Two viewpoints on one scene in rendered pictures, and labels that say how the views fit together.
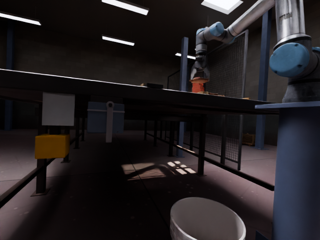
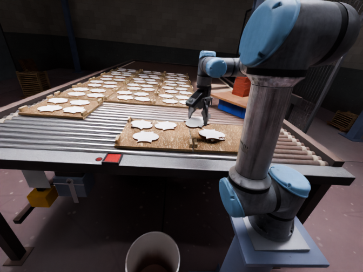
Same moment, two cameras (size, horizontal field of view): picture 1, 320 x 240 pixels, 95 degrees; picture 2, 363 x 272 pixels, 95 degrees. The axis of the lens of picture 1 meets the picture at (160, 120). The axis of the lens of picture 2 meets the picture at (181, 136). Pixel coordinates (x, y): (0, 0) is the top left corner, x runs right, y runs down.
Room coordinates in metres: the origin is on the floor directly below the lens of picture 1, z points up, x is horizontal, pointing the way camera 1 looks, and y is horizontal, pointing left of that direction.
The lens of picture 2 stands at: (0.19, -0.43, 1.42)
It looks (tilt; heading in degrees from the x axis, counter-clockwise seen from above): 29 degrees down; 16
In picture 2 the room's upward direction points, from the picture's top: 6 degrees clockwise
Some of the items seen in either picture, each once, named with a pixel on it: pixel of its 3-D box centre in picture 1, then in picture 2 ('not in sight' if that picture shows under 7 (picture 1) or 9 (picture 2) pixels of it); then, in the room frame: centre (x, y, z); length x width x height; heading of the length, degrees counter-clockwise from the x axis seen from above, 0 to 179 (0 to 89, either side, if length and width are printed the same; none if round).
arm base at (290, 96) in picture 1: (304, 92); (273, 212); (0.68, -0.65, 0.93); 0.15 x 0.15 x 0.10
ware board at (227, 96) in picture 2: not in sight; (248, 99); (1.84, -0.55, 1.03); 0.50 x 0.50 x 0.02; 59
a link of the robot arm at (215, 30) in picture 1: (215, 32); (217, 67); (0.96, -0.33, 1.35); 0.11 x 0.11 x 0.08; 30
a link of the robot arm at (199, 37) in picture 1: (202, 38); (206, 63); (1.04, -0.27, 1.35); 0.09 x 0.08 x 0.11; 30
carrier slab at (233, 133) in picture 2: not in sight; (222, 136); (1.17, -0.42, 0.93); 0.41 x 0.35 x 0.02; 112
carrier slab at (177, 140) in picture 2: not in sight; (156, 133); (1.01, -0.03, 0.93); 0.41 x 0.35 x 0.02; 112
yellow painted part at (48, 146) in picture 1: (54, 124); (38, 185); (0.55, 0.39, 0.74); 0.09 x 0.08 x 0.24; 111
